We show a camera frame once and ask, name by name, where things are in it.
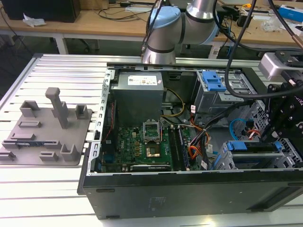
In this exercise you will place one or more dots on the hard disk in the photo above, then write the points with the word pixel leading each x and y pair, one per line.
pixel 236 145

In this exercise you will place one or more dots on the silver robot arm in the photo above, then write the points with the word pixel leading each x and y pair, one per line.
pixel 189 26

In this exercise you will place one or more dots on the silver metal disk bay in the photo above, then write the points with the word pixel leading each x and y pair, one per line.
pixel 222 158

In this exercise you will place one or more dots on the black RAM slot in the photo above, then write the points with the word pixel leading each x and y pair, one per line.
pixel 172 149
pixel 182 149

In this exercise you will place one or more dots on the blue plastic cage latch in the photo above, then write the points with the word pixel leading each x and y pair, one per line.
pixel 214 82

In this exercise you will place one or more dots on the silver optical drive cage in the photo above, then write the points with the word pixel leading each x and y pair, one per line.
pixel 208 99

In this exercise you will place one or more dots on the clear plastic bag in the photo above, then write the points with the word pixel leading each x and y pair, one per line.
pixel 271 25

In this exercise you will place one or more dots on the blue cardboard box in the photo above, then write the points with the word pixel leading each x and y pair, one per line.
pixel 291 13

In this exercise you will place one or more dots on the square CPU socket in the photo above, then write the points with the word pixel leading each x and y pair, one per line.
pixel 153 151

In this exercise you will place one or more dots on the black graphics card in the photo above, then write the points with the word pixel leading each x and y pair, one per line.
pixel 151 168

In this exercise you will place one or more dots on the black open PC case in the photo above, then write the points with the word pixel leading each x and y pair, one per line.
pixel 165 196

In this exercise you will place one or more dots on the grey power supply box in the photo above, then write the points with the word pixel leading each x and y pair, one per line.
pixel 135 101

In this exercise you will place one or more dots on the green motherboard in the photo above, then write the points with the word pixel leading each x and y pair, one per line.
pixel 127 146

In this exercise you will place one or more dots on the wooden workbench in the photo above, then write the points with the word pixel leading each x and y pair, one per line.
pixel 94 23

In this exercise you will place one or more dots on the grey parts rack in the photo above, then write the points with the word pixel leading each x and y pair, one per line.
pixel 47 142

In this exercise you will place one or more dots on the dark RAM stick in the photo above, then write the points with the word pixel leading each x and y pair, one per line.
pixel 30 143

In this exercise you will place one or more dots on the large black box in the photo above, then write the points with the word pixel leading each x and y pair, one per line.
pixel 40 10

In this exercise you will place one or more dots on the crumpled white plastic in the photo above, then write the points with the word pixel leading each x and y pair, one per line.
pixel 34 21

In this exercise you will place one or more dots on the silver white camera housing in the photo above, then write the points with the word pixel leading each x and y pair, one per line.
pixel 270 66

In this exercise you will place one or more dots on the black wrist mount bracket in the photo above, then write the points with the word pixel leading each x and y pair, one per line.
pixel 291 59

